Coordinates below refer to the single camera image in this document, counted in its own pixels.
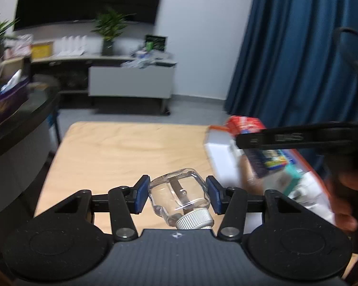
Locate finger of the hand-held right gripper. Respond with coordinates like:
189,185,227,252
235,122,358,150

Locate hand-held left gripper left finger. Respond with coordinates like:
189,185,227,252
55,174,151,242

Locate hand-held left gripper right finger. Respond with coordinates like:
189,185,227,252
205,175,303,242

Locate red blue playing card box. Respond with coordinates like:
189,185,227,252
225,116,290,179

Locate clear glass bottle white cap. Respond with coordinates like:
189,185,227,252
147,168,215,230

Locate orange cardboard box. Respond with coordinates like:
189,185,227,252
204,125,339,228

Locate teal bandage box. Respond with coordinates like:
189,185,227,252
282,167,303,199

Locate person's right hand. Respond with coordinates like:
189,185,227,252
326,173,358,233

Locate blue curtain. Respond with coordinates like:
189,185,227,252
225,0,358,179

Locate white television cabinet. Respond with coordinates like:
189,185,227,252
30,52,178,115

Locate clear plastic packaging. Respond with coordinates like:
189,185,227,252
121,60,151,69

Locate dark round side table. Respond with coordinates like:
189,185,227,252
0,74,62,224

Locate potted plant in glass vase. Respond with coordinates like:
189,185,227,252
91,6,135,56

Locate green black box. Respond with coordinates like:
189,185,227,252
145,34,168,51

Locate purple patterned tray box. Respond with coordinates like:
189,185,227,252
0,76,30,134

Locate white router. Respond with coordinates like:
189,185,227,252
53,35,88,57

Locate yellow box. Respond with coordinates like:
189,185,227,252
31,41,54,58

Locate white plastic bag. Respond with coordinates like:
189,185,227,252
4,34,33,57

